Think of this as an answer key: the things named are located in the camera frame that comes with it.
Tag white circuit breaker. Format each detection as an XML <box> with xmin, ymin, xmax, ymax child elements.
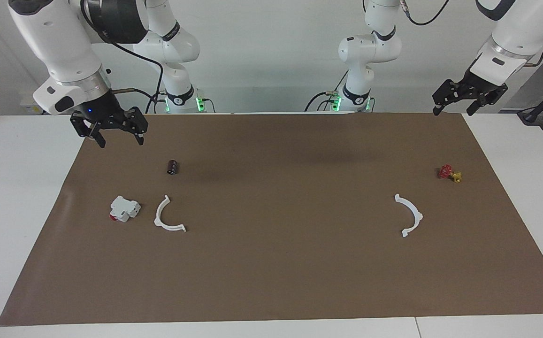
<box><xmin>110</xmin><ymin>195</ymin><xmax>141</xmax><ymax>223</ymax></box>

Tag brown table mat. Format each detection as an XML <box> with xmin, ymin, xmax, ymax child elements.
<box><xmin>0</xmin><ymin>112</ymin><xmax>543</xmax><ymax>326</ymax></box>

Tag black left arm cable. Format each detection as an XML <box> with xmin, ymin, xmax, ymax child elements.
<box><xmin>396</xmin><ymin>0</ymin><xmax>543</xmax><ymax>69</ymax></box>

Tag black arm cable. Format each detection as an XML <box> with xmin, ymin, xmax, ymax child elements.
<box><xmin>396</xmin><ymin>0</ymin><xmax>543</xmax><ymax>69</ymax></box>
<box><xmin>82</xmin><ymin>0</ymin><xmax>165</xmax><ymax>114</ymax></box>

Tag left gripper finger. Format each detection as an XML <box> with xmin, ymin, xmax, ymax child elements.
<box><xmin>432</xmin><ymin>80</ymin><xmax>462</xmax><ymax>116</ymax></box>
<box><xmin>467</xmin><ymin>84</ymin><xmax>508</xmax><ymax>116</ymax></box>

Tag white half-ring pipe clamp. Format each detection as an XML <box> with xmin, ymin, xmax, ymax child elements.
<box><xmin>154</xmin><ymin>194</ymin><xmax>187</xmax><ymax>232</ymax></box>
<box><xmin>394</xmin><ymin>193</ymin><xmax>423</xmax><ymax>238</ymax></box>

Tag white wall socket strip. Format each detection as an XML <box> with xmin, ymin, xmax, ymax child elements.
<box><xmin>20</xmin><ymin>92</ymin><xmax>46</xmax><ymax>115</ymax></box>

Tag black base power cable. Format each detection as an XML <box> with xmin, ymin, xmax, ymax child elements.
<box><xmin>304</xmin><ymin>70</ymin><xmax>350</xmax><ymax>112</ymax></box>

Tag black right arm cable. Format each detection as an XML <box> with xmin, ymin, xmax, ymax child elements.
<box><xmin>82</xmin><ymin>0</ymin><xmax>165</xmax><ymax>114</ymax></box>

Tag red handwheel yellow valve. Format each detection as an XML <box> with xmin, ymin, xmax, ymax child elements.
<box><xmin>437</xmin><ymin>164</ymin><xmax>463</xmax><ymax>183</ymax></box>

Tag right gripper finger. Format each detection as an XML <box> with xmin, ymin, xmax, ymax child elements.
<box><xmin>126</xmin><ymin>107</ymin><xmax>149</xmax><ymax>146</ymax></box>
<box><xmin>70</xmin><ymin>114</ymin><xmax>107</xmax><ymax>149</ymax></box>

